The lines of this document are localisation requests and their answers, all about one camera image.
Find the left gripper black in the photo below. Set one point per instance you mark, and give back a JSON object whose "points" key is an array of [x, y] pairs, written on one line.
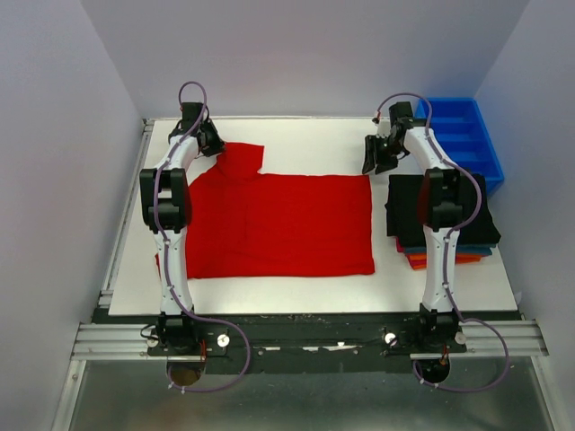
{"points": [[217, 145]]}

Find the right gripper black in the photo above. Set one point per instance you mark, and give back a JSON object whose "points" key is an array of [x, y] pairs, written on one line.
{"points": [[371, 145]]}

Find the red t shirt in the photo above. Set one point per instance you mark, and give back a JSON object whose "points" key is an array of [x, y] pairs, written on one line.
{"points": [[399, 247], [246, 223]]}

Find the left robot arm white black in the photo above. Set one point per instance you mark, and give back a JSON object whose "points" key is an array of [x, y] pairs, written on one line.
{"points": [[167, 211]]}

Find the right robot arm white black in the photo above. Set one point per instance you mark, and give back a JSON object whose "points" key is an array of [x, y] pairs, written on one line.
{"points": [[440, 211]]}

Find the black folded t shirt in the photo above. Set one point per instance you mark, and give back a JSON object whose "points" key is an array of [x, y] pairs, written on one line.
{"points": [[402, 222]]}

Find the blue plastic bin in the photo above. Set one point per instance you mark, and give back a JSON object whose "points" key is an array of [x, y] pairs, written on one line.
{"points": [[459, 128]]}

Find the red folded t shirt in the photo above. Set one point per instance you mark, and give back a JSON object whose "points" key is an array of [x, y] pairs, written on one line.
{"points": [[399, 247]]}

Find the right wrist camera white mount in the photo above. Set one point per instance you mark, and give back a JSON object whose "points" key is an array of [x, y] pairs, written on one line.
{"points": [[383, 126]]}

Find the side aluminium table rail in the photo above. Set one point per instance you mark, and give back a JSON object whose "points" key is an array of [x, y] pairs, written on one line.
{"points": [[106, 291]]}

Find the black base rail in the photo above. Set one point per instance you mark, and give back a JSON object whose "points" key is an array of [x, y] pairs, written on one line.
{"points": [[301, 343]]}

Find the left aluminium extrusion rail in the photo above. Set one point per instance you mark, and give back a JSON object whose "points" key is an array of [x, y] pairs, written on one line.
{"points": [[109, 342]]}

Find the aluminium extrusion rail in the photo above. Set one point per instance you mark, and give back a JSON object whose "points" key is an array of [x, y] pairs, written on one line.
{"points": [[109, 342], [473, 340]]}

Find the right aluminium extrusion rail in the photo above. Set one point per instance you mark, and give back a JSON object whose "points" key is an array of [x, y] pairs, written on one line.
{"points": [[473, 340]]}

